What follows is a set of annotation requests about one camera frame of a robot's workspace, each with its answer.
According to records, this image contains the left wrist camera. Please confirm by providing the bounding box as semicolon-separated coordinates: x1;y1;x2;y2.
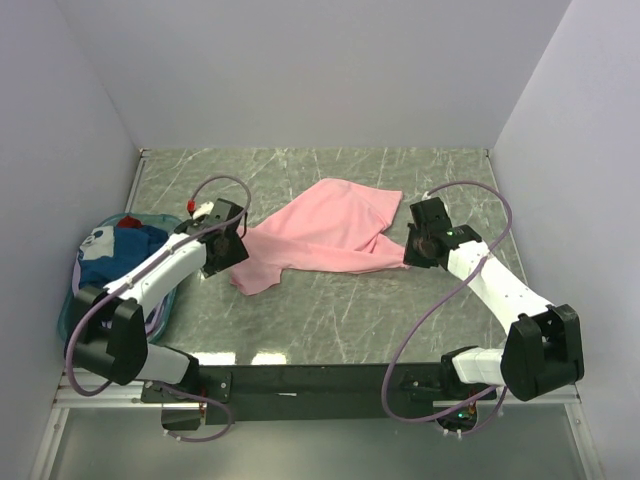
187;198;242;226

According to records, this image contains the pink t shirt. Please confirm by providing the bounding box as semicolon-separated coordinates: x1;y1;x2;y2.
230;178;405;296

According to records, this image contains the blue printed t shirt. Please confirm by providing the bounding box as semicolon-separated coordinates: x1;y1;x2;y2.
77;225;169;289

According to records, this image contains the purple cable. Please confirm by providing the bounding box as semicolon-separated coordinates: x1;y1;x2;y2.
382;182;512;435
64;174;251;444

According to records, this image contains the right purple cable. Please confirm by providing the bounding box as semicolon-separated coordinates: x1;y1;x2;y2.
382;182;512;435

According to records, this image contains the teal laundry basket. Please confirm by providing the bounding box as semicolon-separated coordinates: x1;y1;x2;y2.
63;213;181;341

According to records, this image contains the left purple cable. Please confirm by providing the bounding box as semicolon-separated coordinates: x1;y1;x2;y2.
64;174;251;444

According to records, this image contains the black base beam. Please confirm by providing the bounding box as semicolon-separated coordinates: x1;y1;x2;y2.
139;363;501;431

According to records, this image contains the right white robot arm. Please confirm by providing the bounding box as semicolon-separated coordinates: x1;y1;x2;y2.
404;224;585;401

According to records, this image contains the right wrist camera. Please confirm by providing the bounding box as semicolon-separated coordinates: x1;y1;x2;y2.
410;197;452;233

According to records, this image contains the lavender t shirt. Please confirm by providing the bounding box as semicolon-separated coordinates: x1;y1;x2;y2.
57;260;177;343

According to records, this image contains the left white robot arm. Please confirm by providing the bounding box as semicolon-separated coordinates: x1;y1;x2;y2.
65;223;249;402

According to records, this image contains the red garment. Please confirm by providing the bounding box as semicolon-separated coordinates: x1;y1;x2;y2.
117;215;144;229

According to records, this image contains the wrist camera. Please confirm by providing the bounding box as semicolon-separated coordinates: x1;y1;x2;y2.
410;197;452;233
187;198;242;226

